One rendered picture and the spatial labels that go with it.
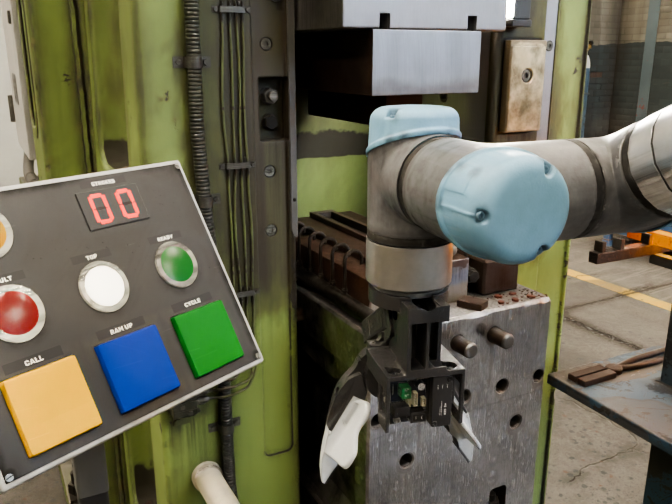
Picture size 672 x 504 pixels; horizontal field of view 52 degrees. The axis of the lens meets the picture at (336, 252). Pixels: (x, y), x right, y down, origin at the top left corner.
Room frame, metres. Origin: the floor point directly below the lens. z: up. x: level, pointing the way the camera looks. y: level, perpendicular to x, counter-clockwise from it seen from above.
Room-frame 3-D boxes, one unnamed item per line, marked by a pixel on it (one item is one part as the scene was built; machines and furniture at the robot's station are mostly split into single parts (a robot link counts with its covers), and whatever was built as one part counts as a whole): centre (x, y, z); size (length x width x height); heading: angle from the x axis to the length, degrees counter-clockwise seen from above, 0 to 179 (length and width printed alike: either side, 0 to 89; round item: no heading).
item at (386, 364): (0.56, -0.07, 1.07); 0.09 x 0.08 x 0.12; 14
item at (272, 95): (1.13, 0.10, 1.24); 0.03 x 0.03 x 0.07; 28
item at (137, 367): (0.67, 0.21, 1.01); 0.07 x 0.05 x 0.07; 143
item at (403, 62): (1.27, -0.04, 1.32); 0.42 x 0.20 x 0.10; 28
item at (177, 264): (0.78, 0.19, 1.09); 0.05 x 0.03 x 0.04; 118
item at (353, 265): (1.27, -0.04, 0.96); 0.42 x 0.20 x 0.09; 28
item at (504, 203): (0.48, -0.12, 1.23); 0.11 x 0.11 x 0.08; 22
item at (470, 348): (1.03, -0.21, 0.87); 0.04 x 0.03 x 0.03; 28
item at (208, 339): (0.75, 0.15, 1.01); 0.07 x 0.05 x 0.07; 143
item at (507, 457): (1.30, -0.09, 0.69); 0.56 x 0.38 x 0.45; 28
